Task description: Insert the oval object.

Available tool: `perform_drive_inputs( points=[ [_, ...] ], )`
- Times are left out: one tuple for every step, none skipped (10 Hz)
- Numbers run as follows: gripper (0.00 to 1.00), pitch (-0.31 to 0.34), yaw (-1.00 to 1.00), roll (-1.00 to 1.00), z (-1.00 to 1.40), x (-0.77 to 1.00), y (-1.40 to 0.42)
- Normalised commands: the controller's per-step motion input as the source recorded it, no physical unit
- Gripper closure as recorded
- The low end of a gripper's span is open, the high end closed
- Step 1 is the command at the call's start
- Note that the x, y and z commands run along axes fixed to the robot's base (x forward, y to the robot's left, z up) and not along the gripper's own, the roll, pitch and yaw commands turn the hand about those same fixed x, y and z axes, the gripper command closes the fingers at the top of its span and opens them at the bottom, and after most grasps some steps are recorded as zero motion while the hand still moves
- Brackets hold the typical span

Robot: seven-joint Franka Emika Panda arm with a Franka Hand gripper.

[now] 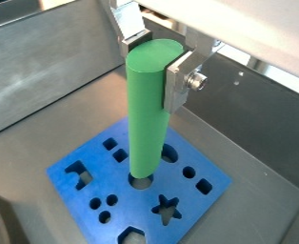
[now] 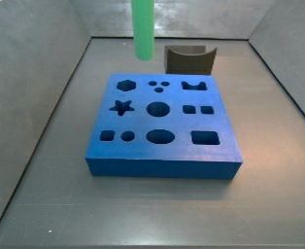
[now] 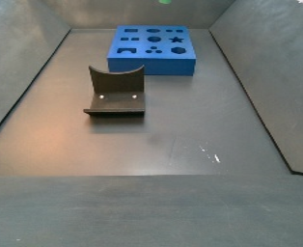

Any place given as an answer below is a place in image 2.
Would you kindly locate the green oval peg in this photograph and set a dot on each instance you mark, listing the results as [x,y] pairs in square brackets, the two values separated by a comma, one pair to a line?
[142,22]

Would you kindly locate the blue foam shape-sorter block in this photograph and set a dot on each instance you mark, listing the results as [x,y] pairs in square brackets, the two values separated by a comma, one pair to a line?
[162,127]

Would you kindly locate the dark curved foam piece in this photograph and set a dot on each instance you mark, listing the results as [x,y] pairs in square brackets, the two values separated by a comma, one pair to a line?
[189,60]

